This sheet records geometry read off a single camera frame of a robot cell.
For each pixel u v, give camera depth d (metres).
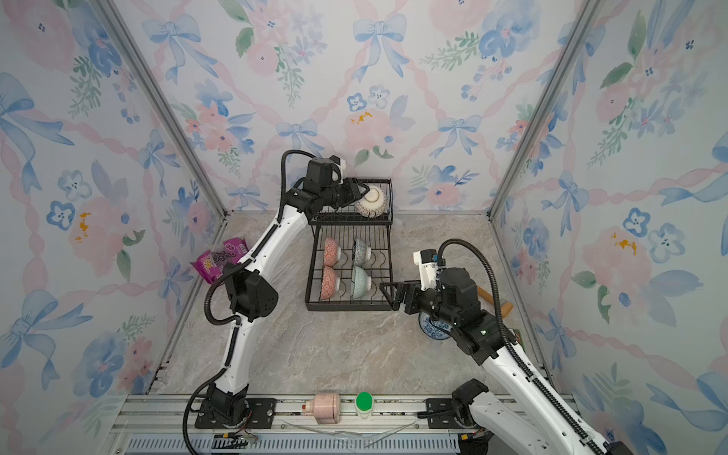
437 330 0.61
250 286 0.57
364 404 0.68
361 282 0.90
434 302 0.59
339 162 0.82
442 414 0.73
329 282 0.87
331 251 0.95
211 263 0.97
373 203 0.90
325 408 0.68
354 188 0.80
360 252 0.95
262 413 0.74
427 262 0.62
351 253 1.07
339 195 0.76
